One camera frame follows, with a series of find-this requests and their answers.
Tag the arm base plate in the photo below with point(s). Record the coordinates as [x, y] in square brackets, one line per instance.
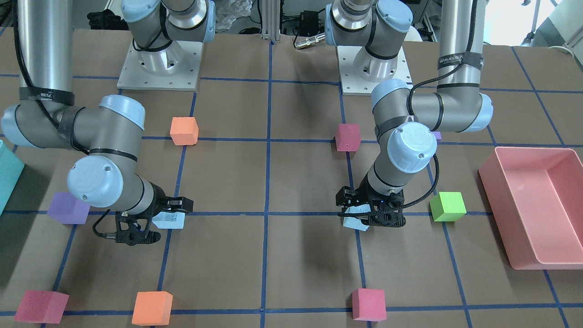
[360, 72]
[174, 68]

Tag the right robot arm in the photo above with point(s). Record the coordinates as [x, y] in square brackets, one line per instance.
[109, 135]

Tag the cyan plastic tray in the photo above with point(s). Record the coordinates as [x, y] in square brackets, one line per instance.
[10, 170]

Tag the aluminium frame post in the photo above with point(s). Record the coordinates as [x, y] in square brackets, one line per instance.
[270, 20]

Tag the pink block near desk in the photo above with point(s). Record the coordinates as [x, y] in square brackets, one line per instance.
[41, 307]
[368, 305]

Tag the orange block near base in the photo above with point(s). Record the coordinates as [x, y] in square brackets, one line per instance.
[184, 131]

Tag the orange block near desk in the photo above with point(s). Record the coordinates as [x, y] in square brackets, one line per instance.
[152, 308]

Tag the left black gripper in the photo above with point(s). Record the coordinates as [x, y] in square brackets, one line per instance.
[348, 197]

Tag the pink plastic tray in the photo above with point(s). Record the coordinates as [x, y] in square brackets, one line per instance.
[536, 198]

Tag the light blue block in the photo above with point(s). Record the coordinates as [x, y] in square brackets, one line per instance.
[169, 220]

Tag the green block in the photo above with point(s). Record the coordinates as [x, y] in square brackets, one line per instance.
[447, 206]

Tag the dark pink block near base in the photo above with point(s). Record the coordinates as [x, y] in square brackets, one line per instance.
[348, 138]

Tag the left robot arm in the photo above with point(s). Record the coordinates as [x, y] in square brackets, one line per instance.
[406, 171]

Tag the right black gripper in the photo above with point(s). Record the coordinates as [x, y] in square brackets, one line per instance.
[160, 199]

